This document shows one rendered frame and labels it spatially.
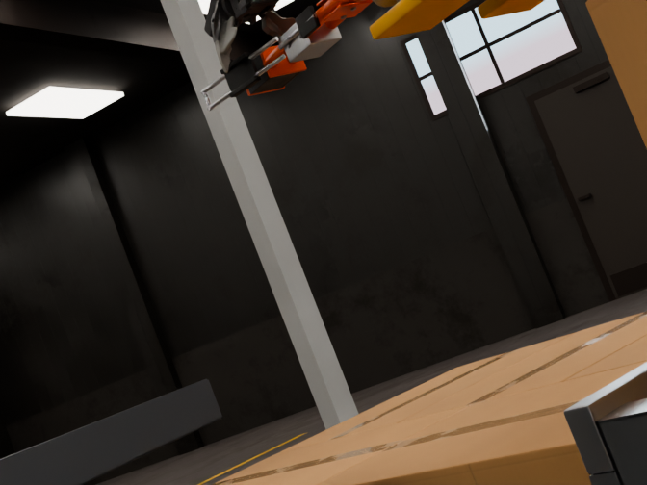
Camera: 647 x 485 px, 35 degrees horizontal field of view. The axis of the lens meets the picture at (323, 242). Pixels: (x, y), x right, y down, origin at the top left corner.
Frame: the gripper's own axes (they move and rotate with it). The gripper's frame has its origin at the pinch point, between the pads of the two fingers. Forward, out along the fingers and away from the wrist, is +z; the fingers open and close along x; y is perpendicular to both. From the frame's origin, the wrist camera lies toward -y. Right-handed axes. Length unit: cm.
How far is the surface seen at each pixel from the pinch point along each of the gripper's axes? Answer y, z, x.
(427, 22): 45.5, 13.0, -6.2
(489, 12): 44.1, 12.8, 6.2
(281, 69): 3.4, 1.9, 0.9
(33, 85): -772, -278, 282
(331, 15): 22.9, 1.6, -1.3
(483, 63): -577, -148, 660
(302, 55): 11.9, 3.0, -0.5
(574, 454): 53, 66, -18
